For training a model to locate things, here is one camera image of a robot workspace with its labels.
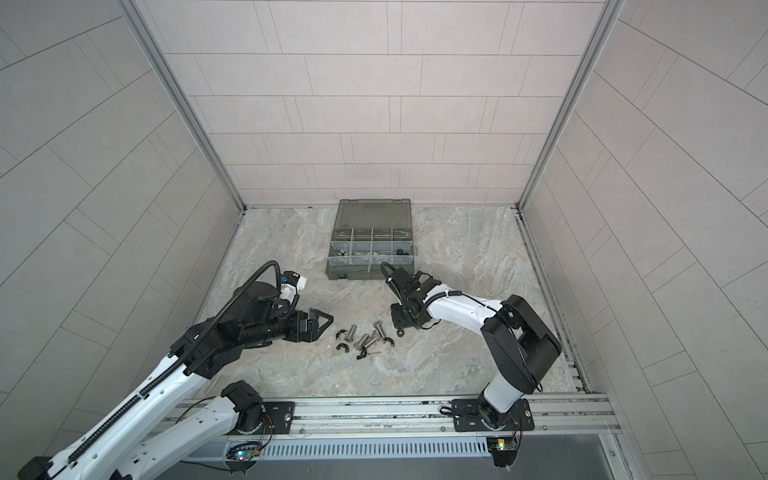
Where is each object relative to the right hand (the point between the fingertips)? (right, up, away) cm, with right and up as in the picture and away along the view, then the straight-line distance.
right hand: (398, 323), depth 87 cm
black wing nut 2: (-2, -4, -4) cm, 6 cm away
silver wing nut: (-20, +20, +15) cm, 31 cm away
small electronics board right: (+24, -23, -19) cm, 39 cm away
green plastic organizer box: (-11, +27, +16) cm, 33 cm away
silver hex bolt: (-14, -3, -4) cm, 15 cm away
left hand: (-16, +7, -18) cm, 25 cm away
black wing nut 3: (-15, -5, -4) cm, 16 cm away
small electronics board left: (-34, -21, -23) cm, 46 cm away
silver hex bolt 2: (-11, -5, -4) cm, 12 cm away
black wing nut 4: (-10, -6, -6) cm, 13 cm away
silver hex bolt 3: (-6, 0, -2) cm, 6 cm away
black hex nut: (+1, -2, -2) cm, 3 cm away
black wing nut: (-17, -2, -3) cm, 17 cm away
